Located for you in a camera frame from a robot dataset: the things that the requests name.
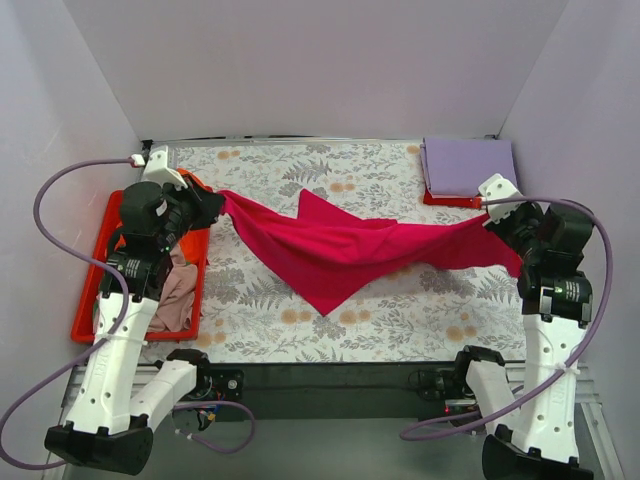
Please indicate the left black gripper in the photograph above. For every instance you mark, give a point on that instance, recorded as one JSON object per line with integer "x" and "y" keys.
{"x": 198, "y": 206}

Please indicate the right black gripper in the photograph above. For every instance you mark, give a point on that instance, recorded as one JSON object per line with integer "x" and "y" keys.
{"x": 511, "y": 232}

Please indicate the magenta t-shirt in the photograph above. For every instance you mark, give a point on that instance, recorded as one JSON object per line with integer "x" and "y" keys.
{"x": 326, "y": 254}

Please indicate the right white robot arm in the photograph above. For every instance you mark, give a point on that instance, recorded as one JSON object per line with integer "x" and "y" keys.
{"x": 537, "y": 439}

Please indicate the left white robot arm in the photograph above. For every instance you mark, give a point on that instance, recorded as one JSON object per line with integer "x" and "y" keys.
{"x": 109, "y": 427}

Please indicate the orange t-shirt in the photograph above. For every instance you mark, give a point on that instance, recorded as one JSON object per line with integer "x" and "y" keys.
{"x": 193, "y": 245}

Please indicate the folded red t-shirt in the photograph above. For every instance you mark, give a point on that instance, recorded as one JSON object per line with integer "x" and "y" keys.
{"x": 452, "y": 201}

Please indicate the folded lavender t-shirt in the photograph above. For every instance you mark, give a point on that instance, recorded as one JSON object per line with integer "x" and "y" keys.
{"x": 457, "y": 167}

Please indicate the beige pink t-shirt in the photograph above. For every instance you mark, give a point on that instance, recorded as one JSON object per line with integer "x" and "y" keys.
{"x": 174, "y": 313}

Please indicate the floral patterned table mat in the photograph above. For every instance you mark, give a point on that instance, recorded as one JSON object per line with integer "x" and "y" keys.
{"x": 414, "y": 314}

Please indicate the red plastic bin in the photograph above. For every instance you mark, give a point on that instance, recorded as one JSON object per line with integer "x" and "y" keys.
{"x": 85, "y": 322}

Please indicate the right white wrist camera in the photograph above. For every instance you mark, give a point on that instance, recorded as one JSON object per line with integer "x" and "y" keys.
{"x": 499, "y": 197}

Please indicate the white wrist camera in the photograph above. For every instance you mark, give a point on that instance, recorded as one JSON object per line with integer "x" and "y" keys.
{"x": 158, "y": 170}
{"x": 499, "y": 197}

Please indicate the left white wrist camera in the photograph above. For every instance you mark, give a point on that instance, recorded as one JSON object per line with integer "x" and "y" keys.
{"x": 158, "y": 170}

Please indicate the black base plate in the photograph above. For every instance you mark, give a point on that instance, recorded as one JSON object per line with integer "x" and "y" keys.
{"x": 303, "y": 391}

